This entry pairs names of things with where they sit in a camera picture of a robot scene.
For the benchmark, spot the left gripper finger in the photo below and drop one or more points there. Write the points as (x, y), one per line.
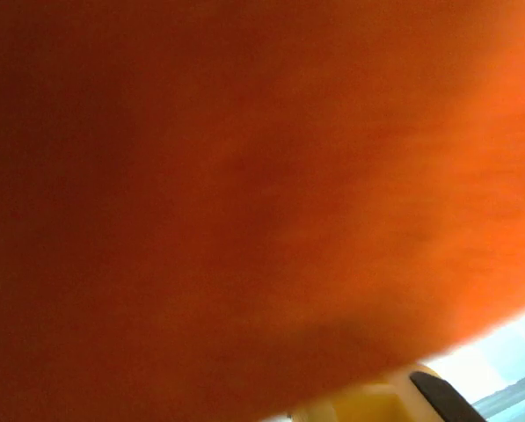
(376, 402)

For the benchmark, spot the orange t-shirt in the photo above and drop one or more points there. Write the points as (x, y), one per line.
(200, 176)

